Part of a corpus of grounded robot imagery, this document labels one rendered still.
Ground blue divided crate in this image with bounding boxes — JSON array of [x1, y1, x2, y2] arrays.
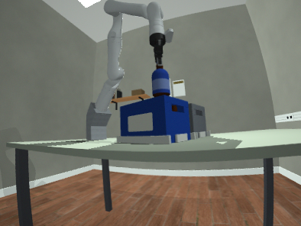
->
[[120, 95, 191, 143]]

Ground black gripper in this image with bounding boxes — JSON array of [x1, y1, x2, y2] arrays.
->
[[150, 33, 166, 66]]

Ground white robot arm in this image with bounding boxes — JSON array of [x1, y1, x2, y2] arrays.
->
[[95, 0, 173, 111]]

